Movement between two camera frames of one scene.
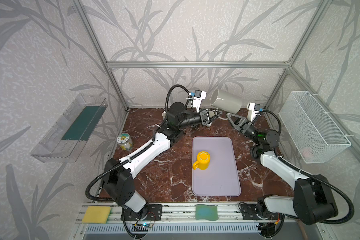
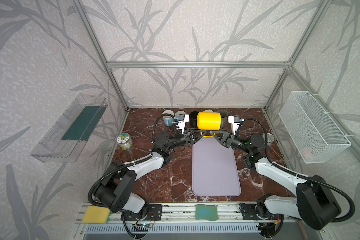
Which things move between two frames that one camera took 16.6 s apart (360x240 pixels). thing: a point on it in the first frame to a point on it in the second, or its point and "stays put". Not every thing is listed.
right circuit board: (267, 229) stays put
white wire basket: (315, 134) stays put
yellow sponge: (96, 214) stays put
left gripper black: (204, 117) to (187, 137)
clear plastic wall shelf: (64, 140) stays put
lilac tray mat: (215, 173) stays put
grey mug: (226, 101) to (224, 115)
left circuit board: (141, 227) stays put
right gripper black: (242, 125) to (225, 138)
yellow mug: (203, 161) to (209, 121)
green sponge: (206, 212) stays put
